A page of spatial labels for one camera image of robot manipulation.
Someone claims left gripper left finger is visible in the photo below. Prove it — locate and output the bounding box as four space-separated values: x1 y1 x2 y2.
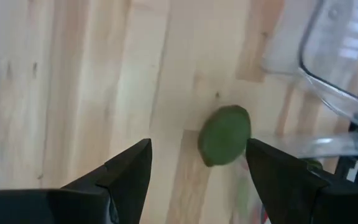
0 138 153 224

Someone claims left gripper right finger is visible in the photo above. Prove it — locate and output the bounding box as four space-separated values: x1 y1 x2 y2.
245 138 358 224

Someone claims green toy lime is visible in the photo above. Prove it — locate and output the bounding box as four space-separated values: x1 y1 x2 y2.
197 105 252 167

